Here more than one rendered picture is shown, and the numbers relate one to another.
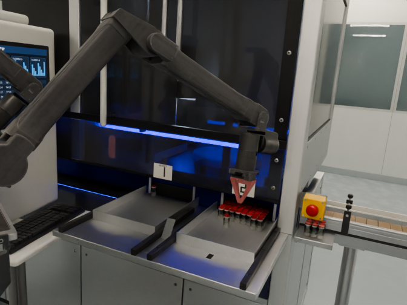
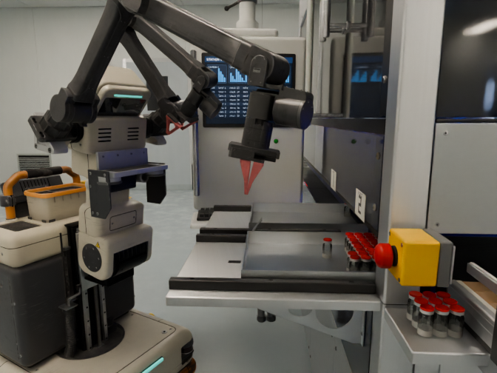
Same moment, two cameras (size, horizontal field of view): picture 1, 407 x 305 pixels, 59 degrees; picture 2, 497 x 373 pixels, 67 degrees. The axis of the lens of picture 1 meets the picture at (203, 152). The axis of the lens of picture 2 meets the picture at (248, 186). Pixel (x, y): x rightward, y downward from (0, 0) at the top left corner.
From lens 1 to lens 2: 1.12 m
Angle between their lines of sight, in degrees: 68
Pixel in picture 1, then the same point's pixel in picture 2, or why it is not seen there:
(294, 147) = (389, 128)
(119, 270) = not seen: hidden behind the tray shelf
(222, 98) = (205, 44)
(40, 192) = (276, 193)
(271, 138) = (289, 100)
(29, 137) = (72, 91)
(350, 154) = not seen: outside the picture
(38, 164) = (276, 165)
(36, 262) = not seen: hidden behind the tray
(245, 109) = (234, 55)
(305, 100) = (399, 28)
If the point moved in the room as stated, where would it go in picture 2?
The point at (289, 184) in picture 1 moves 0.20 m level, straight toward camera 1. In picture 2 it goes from (384, 202) to (274, 205)
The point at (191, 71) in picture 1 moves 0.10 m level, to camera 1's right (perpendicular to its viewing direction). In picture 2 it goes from (171, 19) to (179, 7)
